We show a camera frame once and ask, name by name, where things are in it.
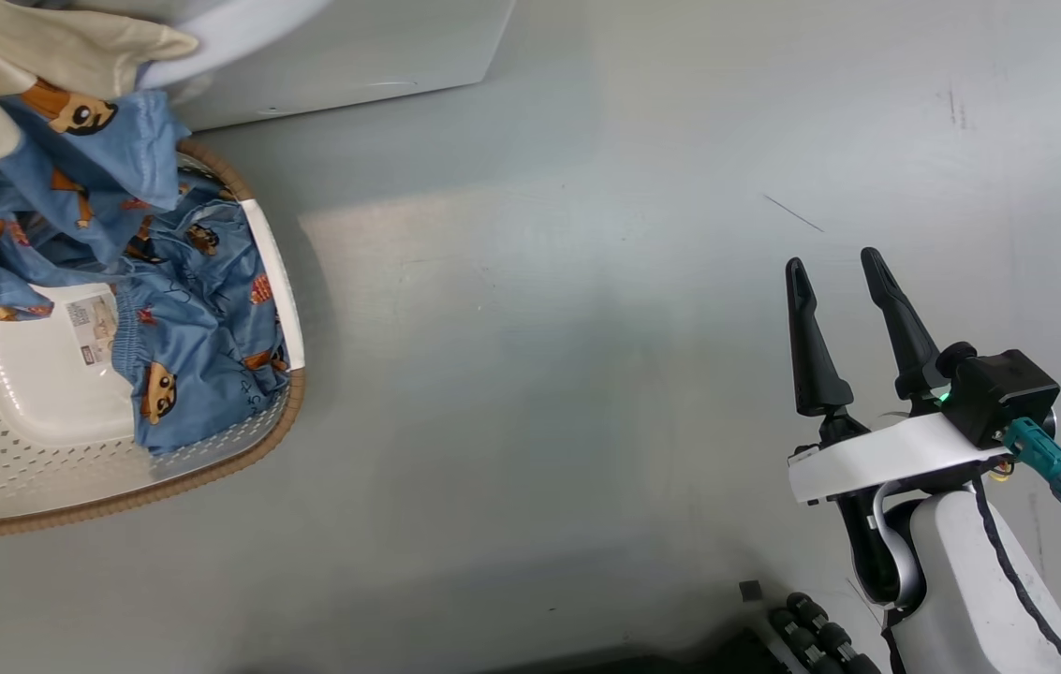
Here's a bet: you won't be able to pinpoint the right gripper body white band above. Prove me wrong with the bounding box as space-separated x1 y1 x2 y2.
788 412 1010 506

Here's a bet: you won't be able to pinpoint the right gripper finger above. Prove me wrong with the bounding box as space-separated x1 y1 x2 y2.
785 257 856 419
860 247 952 403

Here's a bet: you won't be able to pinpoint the blue cartoon print pajama trousers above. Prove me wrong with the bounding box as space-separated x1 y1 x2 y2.
109 164 292 457

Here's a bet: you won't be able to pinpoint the blue and cream pajama top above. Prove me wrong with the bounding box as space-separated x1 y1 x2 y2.
0 0 203 324

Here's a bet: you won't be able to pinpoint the white front-load washing machine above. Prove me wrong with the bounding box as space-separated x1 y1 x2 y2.
24 0 520 132

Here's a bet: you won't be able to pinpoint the basket product label sticker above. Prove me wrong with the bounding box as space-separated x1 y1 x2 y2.
65 293 122 368

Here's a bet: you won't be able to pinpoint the cream perforated laundry basket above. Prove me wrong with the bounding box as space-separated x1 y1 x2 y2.
0 139 308 539

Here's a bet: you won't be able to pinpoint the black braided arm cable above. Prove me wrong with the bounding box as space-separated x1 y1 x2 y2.
972 477 1061 674

